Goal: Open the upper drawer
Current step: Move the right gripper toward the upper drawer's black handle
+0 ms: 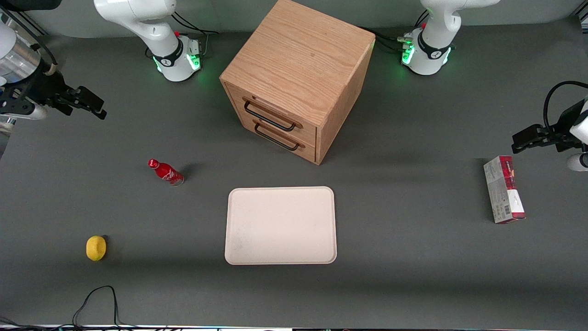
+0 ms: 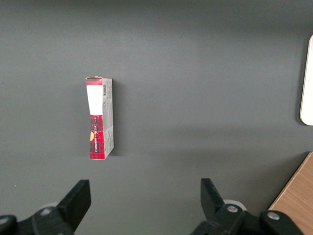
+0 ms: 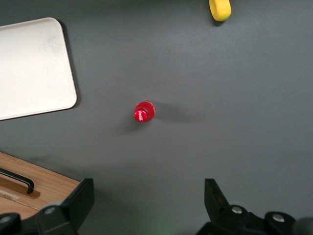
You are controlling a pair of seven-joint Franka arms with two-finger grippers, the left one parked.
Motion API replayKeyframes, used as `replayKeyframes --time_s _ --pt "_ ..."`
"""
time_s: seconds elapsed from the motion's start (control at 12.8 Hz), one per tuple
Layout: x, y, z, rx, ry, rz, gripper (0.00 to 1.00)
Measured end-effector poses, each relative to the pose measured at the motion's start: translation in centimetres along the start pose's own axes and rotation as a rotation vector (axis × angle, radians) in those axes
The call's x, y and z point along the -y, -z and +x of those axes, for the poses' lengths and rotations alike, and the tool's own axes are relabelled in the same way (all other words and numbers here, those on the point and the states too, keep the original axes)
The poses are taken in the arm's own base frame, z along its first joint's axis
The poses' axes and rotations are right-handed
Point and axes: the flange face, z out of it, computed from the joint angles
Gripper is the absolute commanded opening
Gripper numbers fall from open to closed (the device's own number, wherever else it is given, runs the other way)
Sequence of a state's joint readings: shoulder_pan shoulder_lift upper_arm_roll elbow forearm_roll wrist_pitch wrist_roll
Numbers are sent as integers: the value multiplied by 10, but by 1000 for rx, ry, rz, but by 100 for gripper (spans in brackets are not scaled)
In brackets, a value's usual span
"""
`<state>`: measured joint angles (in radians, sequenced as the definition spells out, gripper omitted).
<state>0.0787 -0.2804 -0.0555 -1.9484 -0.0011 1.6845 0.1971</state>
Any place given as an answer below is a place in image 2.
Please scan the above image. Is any red plaid cardboard box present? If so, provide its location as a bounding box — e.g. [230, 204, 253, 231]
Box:
[85, 76, 115, 160]

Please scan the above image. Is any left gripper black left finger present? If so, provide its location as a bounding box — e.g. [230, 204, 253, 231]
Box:
[0, 179, 92, 235]

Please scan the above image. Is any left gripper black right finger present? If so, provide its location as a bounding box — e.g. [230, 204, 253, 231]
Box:
[192, 178, 303, 235]

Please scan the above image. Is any wooden drawer cabinet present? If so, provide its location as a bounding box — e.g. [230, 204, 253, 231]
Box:
[268, 151, 313, 235]

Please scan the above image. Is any cream plastic tray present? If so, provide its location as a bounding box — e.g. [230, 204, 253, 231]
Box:
[299, 34, 313, 126]

